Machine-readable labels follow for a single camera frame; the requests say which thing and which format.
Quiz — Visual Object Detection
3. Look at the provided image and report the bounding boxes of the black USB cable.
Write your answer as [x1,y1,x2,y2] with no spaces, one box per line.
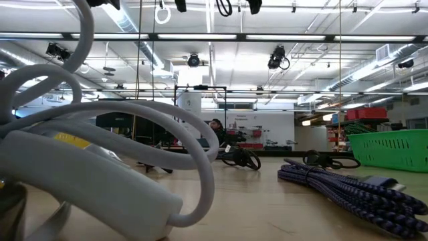
[302,149,362,170]

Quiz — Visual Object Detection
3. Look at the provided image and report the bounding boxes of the purple braided cable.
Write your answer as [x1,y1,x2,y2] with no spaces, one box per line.
[277,157,428,240]

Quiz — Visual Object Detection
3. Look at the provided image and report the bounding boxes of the person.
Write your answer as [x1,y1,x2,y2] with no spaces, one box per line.
[208,118,231,147]

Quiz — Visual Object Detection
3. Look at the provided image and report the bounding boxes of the black flat monitor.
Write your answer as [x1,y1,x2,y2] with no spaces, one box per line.
[96,112,134,129]

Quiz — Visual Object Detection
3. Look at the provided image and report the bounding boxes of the dark storage shelf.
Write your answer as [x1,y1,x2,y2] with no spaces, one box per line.
[326,117,391,151]

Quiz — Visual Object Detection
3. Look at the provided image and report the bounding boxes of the red storage bins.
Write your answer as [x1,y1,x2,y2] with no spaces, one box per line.
[345,106,389,121]

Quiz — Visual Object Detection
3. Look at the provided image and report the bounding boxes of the yellow plastic basket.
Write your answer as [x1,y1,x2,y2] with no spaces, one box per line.
[52,131,92,151]

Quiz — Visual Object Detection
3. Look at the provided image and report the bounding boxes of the green plastic basket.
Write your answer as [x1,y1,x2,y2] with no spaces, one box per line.
[346,129,428,174]

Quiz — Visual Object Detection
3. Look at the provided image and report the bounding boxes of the white cable loop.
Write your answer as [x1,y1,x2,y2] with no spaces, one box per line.
[154,0,172,25]

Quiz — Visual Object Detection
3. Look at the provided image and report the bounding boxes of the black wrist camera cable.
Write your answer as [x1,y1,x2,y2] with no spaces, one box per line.
[215,0,233,18]

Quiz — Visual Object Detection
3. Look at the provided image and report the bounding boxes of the black camera with cable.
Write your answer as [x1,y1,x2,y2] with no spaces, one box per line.
[45,42,72,62]
[267,45,291,71]

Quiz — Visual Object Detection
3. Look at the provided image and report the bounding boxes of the round black overhead camera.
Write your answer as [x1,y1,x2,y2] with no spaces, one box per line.
[187,53,201,68]

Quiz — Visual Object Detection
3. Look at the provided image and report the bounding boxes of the yellow hanging cord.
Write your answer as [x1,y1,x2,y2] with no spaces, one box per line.
[338,0,343,152]

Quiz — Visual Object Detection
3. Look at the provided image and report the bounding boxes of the silver ventilation duct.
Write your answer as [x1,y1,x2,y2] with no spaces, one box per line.
[329,43,428,92]

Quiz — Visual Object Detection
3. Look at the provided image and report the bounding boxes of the black cable with red tie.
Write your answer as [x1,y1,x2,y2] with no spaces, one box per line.
[216,145,262,171]

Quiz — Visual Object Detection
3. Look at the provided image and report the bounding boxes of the small black ceiling camera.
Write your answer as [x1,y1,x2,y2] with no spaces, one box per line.
[397,58,415,70]

